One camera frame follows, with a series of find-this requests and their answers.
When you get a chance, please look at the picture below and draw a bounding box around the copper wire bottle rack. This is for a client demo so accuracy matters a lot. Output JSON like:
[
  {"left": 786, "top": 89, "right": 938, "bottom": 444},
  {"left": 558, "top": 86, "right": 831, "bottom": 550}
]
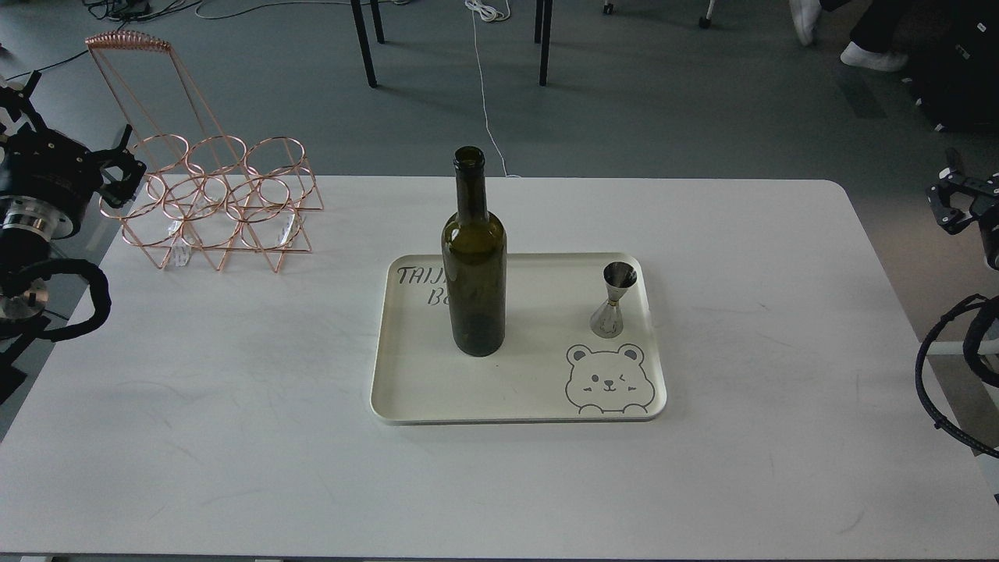
[{"left": 85, "top": 30, "right": 325, "bottom": 272}]

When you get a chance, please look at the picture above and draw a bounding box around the dark green wine bottle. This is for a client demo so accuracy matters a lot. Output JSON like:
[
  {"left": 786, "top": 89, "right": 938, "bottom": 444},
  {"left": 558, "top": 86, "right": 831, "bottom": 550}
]
[{"left": 440, "top": 146, "right": 507, "bottom": 357}]

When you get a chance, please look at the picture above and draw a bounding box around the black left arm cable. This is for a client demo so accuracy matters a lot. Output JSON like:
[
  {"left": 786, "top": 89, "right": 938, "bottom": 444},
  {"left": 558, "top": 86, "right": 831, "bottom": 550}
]
[{"left": 0, "top": 259, "right": 112, "bottom": 343}]

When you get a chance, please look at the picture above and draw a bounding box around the white sneaker left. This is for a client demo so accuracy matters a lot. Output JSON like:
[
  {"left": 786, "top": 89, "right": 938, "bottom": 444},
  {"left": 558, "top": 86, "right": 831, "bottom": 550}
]
[{"left": 788, "top": 0, "right": 822, "bottom": 46}]

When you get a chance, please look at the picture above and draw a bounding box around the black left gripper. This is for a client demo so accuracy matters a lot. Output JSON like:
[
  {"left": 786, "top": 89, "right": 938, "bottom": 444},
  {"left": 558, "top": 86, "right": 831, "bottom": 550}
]
[{"left": 1, "top": 125, "right": 147, "bottom": 227}]

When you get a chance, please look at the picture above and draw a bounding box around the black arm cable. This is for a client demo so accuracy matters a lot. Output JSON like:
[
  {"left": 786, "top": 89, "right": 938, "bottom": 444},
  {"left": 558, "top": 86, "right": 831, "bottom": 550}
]
[
  {"left": 915, "top": 294, "right": 999, "bottom": 459},
  {"left": 0, "top": 259, "right": 112, "bottom": 343}
]

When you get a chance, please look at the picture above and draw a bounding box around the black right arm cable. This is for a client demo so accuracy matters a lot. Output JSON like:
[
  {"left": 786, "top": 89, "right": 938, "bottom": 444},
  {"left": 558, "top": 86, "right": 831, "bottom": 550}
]
[{"left": 915, "top": 294, "right": 999, "bottom": 459}]

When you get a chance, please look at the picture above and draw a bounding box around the black table leg right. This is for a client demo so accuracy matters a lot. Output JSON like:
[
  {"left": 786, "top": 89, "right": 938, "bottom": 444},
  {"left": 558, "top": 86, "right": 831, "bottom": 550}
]
[{"left": 534, "top": 0, "right": 553, "bottom": 87}]

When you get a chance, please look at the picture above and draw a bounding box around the steel double jigger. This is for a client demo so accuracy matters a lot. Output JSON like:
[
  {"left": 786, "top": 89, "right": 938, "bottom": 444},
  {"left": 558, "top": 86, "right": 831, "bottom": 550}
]
[{"left": 589, "top": 261, "right": 638, "bottom": 339}]

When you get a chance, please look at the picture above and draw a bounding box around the white sneaker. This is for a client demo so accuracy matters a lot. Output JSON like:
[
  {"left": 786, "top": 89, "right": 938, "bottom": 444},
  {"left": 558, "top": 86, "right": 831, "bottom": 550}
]
[
  {"left": 788, "top": 0, "right": 822, "bottom": 46},
  {"left": 840, "top": 42, "right": 909, "bottom": 73}
]

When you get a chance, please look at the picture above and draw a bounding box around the cream bear serving tray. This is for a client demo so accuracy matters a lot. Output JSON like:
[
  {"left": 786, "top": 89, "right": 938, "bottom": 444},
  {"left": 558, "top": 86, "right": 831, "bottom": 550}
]
[{"left": 370, "top": 253, "right": 667, "bottom": 425}]

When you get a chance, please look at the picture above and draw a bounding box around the white floor cable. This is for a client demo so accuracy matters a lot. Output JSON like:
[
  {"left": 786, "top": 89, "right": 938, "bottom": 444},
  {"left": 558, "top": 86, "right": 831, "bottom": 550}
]
[{"left": 465, "top": 0, "right": 522, "bottom": 179}]

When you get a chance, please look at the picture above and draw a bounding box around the black equipment case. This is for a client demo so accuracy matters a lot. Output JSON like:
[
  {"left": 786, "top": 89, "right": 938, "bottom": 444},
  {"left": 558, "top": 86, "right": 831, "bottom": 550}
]
[{"left": 911, "top": 11, "right": 998, "bottom": 131}]

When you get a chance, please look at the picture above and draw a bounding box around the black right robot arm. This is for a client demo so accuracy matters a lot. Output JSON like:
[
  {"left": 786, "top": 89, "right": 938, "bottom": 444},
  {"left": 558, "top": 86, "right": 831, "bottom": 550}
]
[{"left": 926, "top": 147, "right": 998, "bottom": 270}]

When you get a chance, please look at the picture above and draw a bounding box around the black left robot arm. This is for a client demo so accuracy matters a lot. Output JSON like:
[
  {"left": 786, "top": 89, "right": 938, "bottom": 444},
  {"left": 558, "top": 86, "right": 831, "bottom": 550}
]
[{"left": 1, "top": 71, "right": 147, "bottom": 383}]

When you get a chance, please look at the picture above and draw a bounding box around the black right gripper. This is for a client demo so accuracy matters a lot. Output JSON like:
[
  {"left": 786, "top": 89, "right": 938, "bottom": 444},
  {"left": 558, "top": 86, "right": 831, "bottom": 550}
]
[{"left": 926, "top": 148, "right": 998, "bottom": 270}]

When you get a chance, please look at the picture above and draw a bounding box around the white sneaker right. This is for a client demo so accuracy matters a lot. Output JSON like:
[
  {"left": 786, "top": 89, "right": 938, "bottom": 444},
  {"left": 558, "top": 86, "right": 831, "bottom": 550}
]
[{"left": 840, "top": 42, "right": 909, "bottom": 73}]

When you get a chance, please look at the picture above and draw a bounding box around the black table leg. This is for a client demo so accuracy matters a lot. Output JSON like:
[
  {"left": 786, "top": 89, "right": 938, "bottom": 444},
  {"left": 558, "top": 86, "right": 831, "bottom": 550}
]
[
  {"left": 349, "top": 0, "right": 386, "bottom": 88},
  {"left": 534, "top": 0, "right": 553, "bottom": 87}
]

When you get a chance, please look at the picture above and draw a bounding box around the black table leg left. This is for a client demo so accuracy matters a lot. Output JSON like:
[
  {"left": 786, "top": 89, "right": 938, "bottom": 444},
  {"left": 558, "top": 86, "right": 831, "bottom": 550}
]
[{"left": 349, "top": 0, "right": 386, "bottom": 88}]

